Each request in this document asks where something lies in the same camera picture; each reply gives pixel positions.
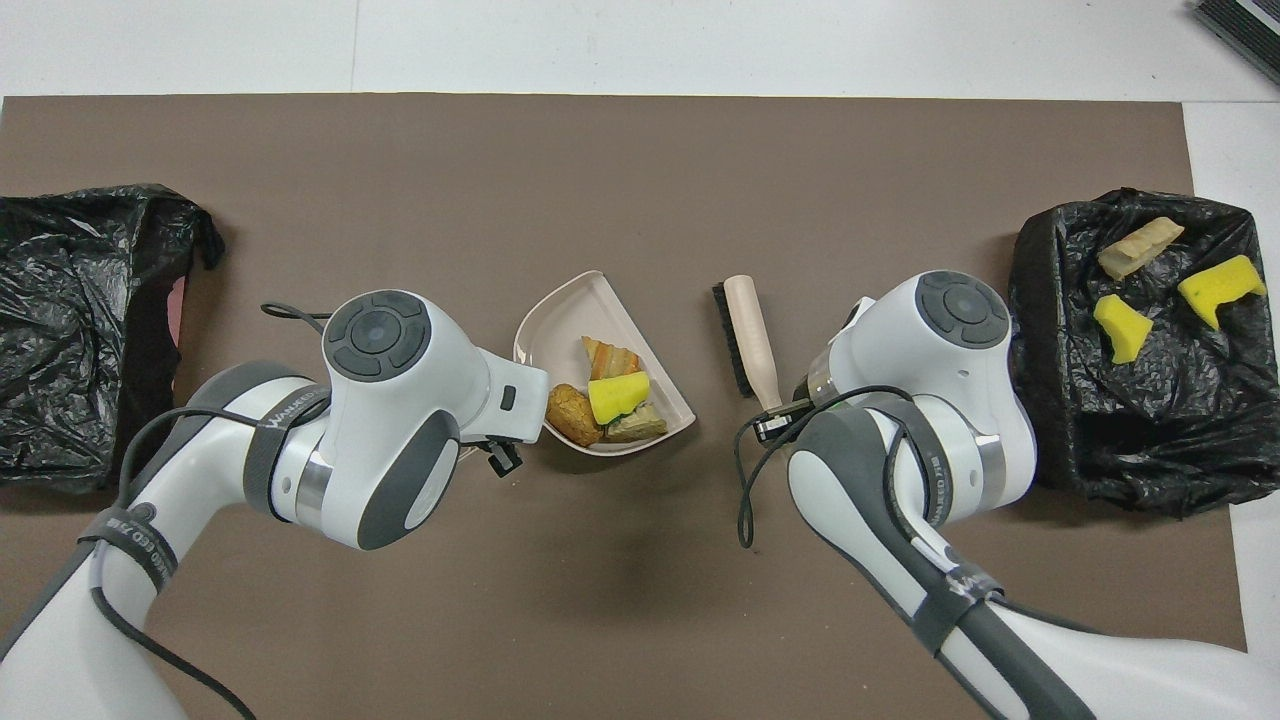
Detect beige hand brush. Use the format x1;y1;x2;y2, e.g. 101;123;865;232
712;275;786;413

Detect green and yellow sponge piece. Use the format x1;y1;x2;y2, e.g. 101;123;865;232
1092;293;1154;365

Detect pale striped sponge chip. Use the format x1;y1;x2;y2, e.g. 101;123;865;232
582;336;641;381

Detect bent yellow sponge piece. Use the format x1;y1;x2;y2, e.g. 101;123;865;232
1177;254;1267;331

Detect brown table mat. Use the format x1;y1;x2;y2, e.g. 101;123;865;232
0;95;1256;720

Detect orange striped sponge piece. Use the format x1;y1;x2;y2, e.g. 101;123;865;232
1097;216;1186;281

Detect yellow sponge block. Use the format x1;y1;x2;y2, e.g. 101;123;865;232
588;372;651;425

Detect grey ribbed object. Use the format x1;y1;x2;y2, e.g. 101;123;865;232
1190;0;1280;86

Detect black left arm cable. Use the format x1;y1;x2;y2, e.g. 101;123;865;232
90;302;331;720

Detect beige plastic dustpan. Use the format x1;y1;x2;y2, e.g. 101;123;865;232
513;270;698;458

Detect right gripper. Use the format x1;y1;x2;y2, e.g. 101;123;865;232
753;297;881;446

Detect black bag-lined trash bin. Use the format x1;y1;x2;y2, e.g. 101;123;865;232
0;183;227;493
1008;187;1280;519

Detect brown oval sponge piece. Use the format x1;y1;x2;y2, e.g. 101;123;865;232
546;384;604;448

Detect pale beige piece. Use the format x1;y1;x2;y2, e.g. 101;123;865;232
603;405;669;444

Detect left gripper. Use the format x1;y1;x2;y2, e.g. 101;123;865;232
480;348;551;479

